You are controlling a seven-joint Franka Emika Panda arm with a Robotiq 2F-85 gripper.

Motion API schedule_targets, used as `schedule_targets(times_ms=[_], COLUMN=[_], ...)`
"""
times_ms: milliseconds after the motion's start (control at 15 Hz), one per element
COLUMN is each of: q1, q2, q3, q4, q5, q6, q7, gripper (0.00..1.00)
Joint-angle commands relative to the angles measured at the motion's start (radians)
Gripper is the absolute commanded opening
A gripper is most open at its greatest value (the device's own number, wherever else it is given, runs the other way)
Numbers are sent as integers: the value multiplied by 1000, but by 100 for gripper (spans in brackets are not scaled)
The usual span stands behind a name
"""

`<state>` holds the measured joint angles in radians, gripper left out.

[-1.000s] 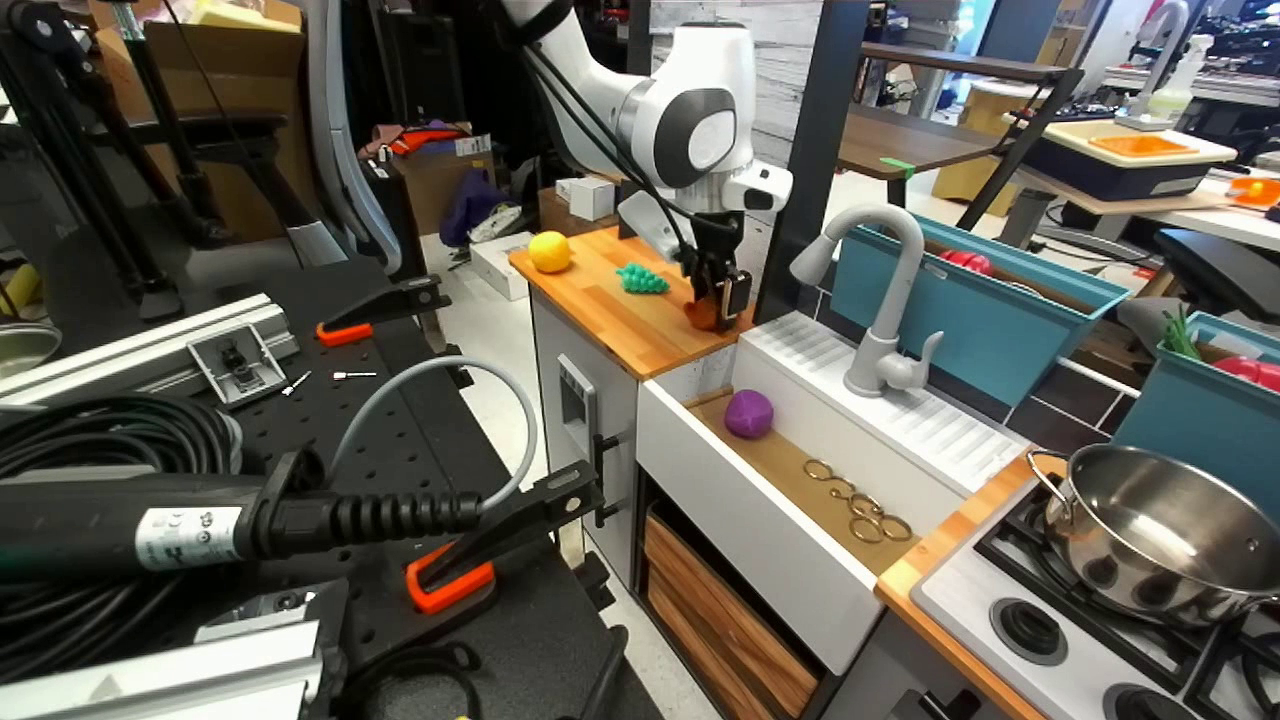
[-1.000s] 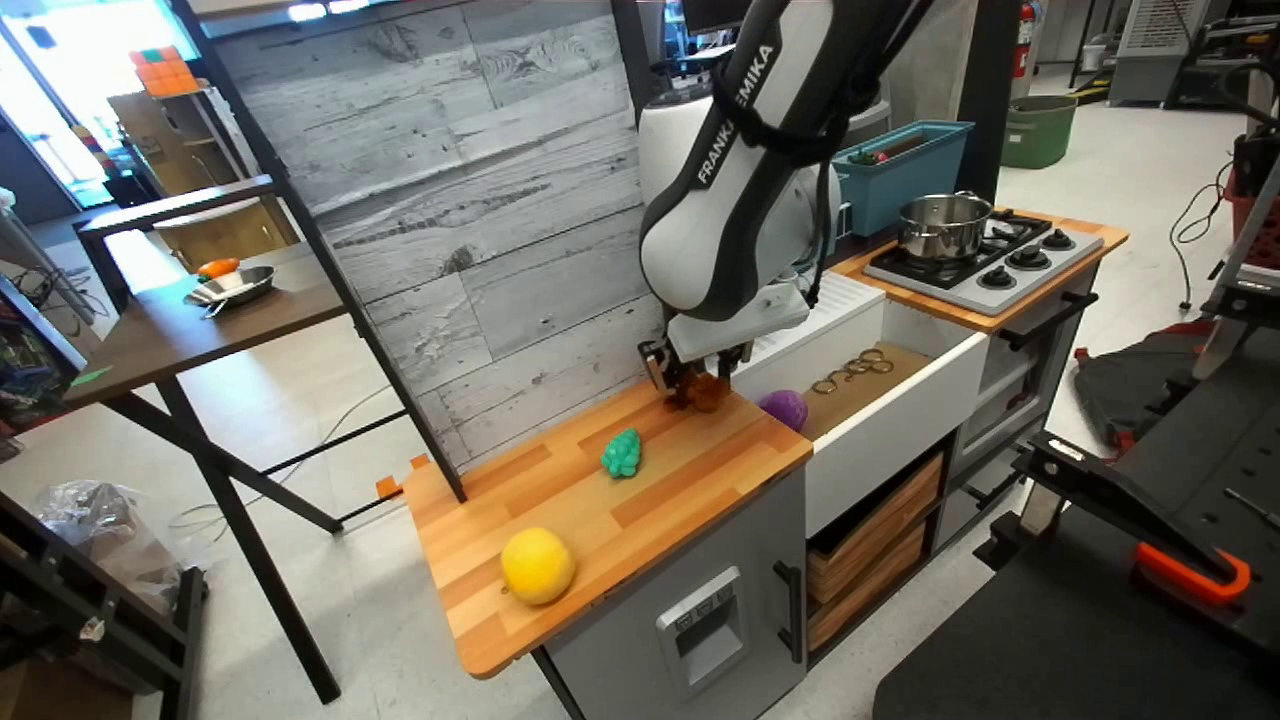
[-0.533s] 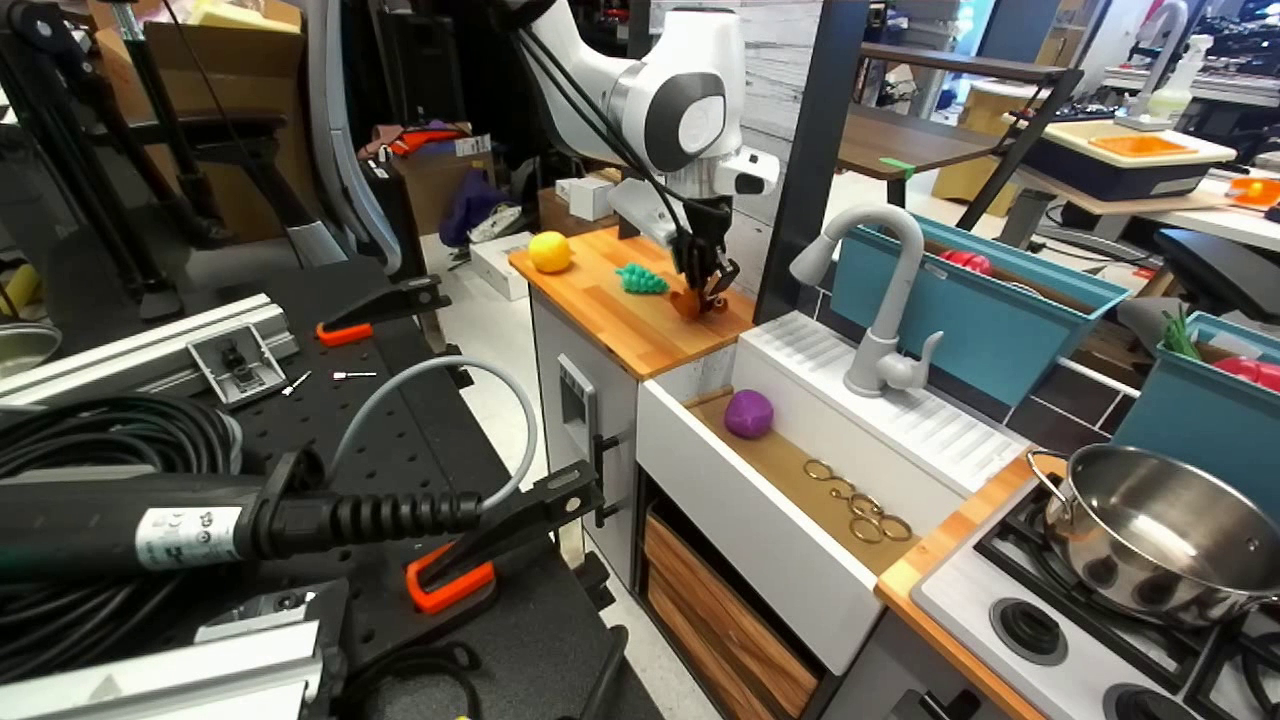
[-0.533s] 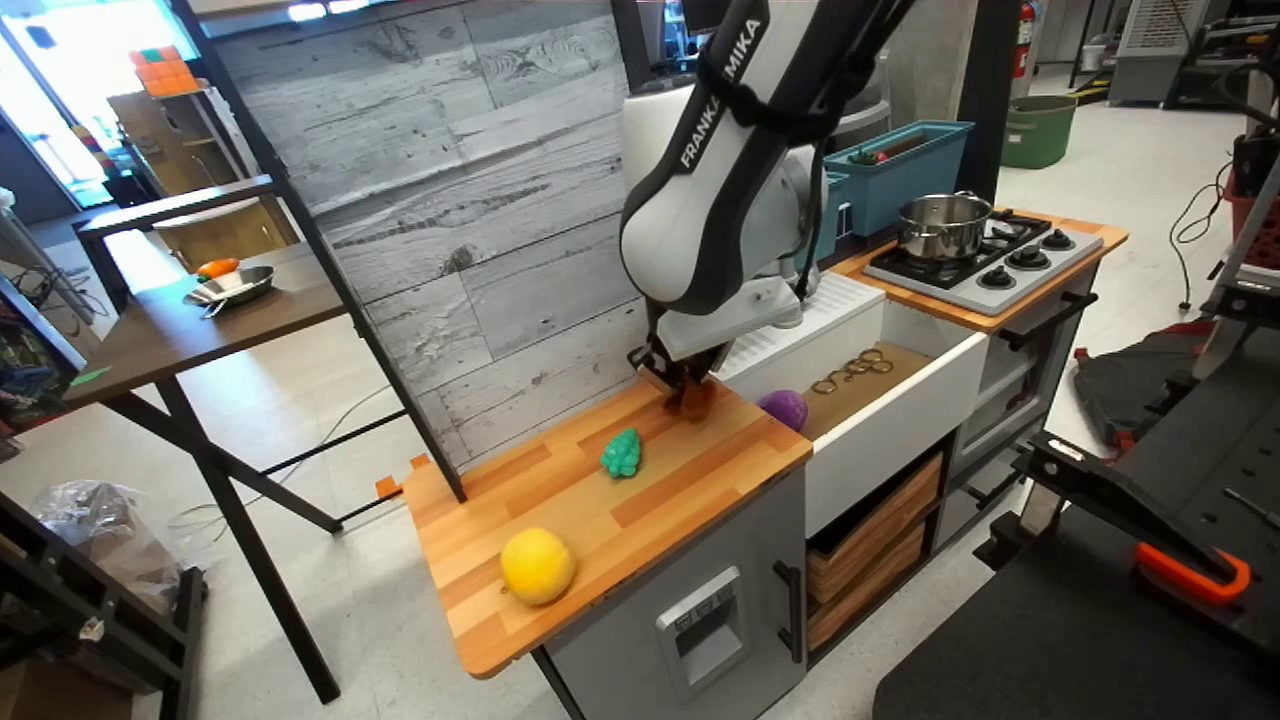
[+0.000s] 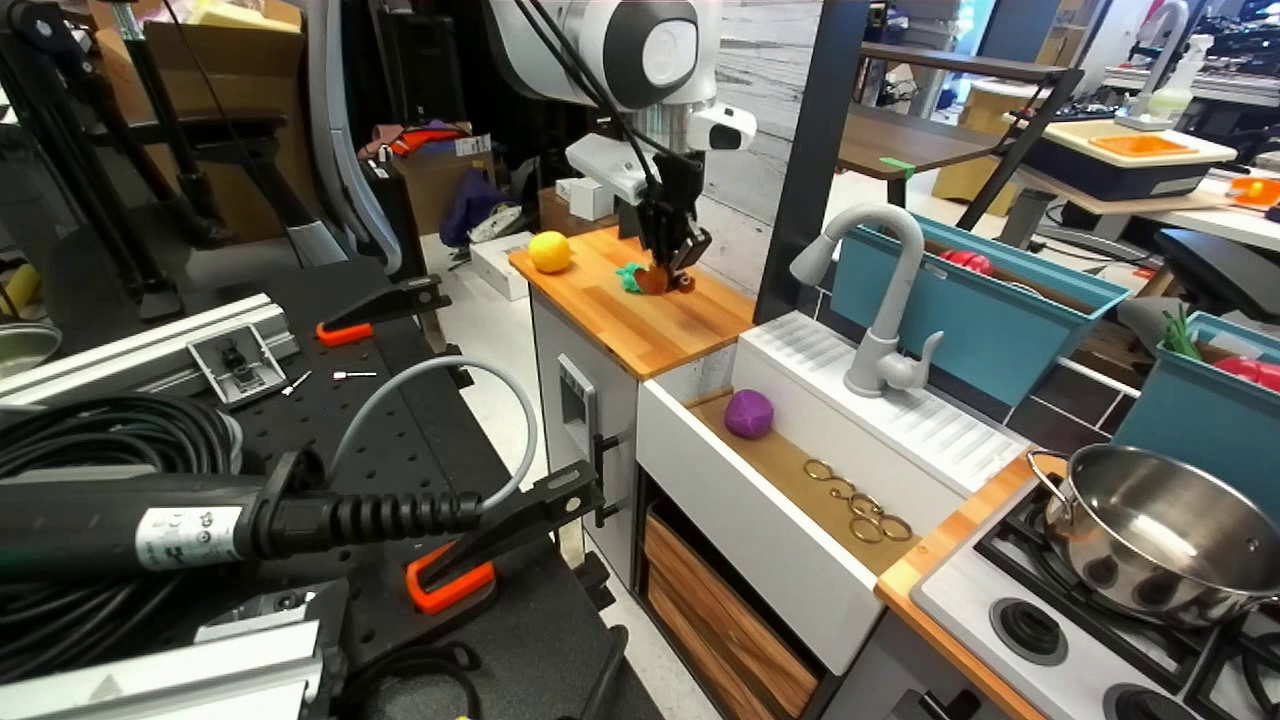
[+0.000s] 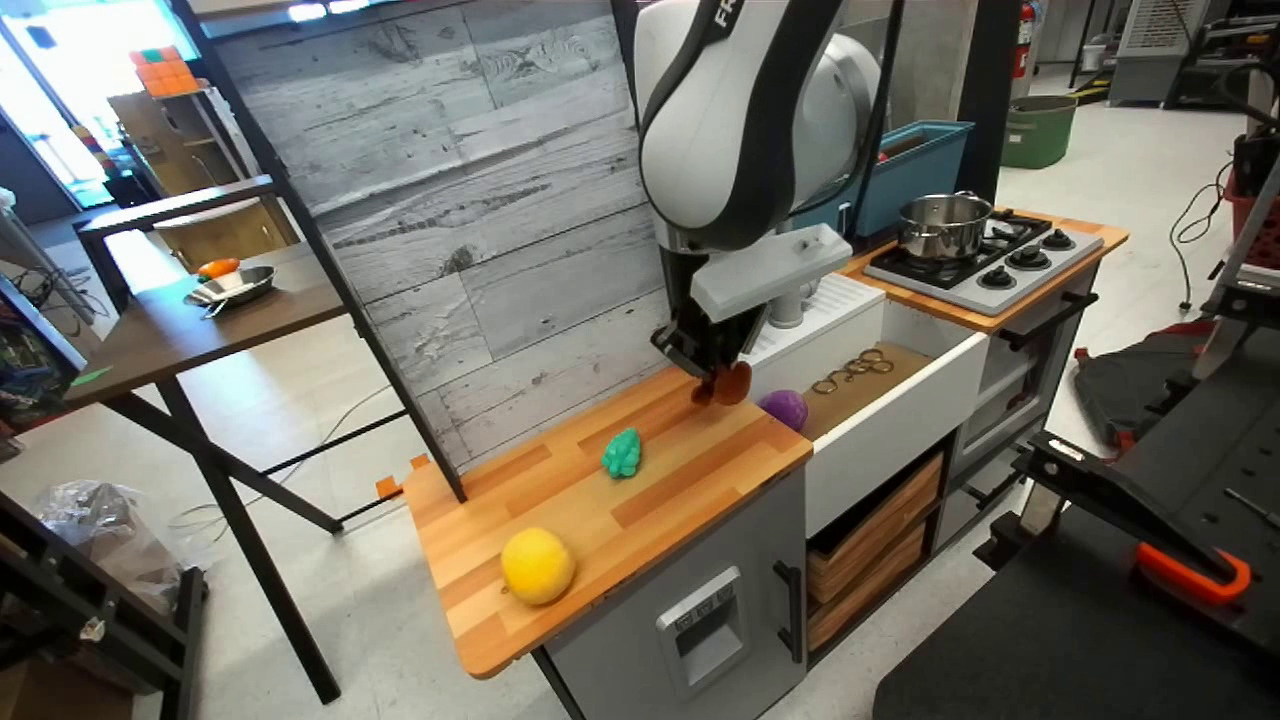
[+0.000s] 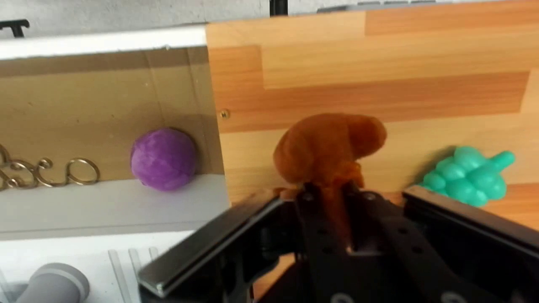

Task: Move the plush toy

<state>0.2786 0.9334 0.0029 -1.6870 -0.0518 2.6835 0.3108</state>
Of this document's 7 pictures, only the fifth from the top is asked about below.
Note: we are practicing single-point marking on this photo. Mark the wooden white toy kitchen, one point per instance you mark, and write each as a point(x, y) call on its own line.
point(667, 326)

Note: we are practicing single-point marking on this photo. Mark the teal storage bin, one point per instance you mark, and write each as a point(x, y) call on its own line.
point(972, 322)
point(1215, 421)

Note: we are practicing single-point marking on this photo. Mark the orange green plush toy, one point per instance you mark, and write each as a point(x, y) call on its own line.
point(651, 283)

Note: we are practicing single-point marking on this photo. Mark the orange black clamp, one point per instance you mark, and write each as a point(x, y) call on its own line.
point(452, 581)
point(345, 333)

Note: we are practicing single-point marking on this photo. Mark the brown wooden shelf board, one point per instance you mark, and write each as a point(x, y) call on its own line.
point(920, 140)

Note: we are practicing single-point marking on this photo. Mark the aluminium extrusion bar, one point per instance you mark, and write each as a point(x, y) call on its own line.
point(134, 351)
point(162, 672)

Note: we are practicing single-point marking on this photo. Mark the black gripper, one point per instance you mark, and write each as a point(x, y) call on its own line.
point(671, 196)

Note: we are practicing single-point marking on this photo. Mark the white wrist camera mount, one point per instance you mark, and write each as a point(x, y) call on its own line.
point(605, 166)

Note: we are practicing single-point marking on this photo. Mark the yellow toy lemon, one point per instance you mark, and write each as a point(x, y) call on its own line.
point(549, 249)

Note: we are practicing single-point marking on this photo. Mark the purple ball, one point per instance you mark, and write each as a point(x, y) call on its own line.
point(749, 415)

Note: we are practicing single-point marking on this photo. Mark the black shelf frame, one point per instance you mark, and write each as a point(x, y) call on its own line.
point(807, 162)

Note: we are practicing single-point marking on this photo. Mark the silver mounting plate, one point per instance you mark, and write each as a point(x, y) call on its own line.
point(239, 362)

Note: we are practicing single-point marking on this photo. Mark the large cardboard box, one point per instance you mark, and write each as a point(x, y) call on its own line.
point(227, 120)

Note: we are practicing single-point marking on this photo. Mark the green toy plant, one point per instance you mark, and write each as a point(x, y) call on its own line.
point(1180, 333)

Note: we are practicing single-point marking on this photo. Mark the steel pot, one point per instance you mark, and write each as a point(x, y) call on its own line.
point(1162, 533)

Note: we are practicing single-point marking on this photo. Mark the red toy in bin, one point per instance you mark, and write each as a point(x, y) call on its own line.
point(966, 262)
point(1244, 364)

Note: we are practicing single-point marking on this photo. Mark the purple cloth object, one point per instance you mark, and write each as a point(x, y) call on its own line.
point(471, 203)

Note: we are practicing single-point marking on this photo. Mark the silver screw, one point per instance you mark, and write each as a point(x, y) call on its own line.
point(298, 381)
point(352, 374)

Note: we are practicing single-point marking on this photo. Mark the grey toy faucet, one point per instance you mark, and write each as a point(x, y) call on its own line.
point(897, 266)

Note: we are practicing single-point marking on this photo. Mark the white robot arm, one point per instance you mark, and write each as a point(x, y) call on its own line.
point(625, 53)

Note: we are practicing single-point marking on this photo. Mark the black connector with strain relief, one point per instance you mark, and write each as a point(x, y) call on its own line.
point(134, 524)

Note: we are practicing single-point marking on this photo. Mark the small cardboard box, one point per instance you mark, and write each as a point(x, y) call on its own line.
point(440, 182)

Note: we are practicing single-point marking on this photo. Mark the black metal stand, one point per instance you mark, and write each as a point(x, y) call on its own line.
point(82, 132)

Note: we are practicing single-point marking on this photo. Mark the white tray with orange content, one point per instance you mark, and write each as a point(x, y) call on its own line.
point(1135, 146)

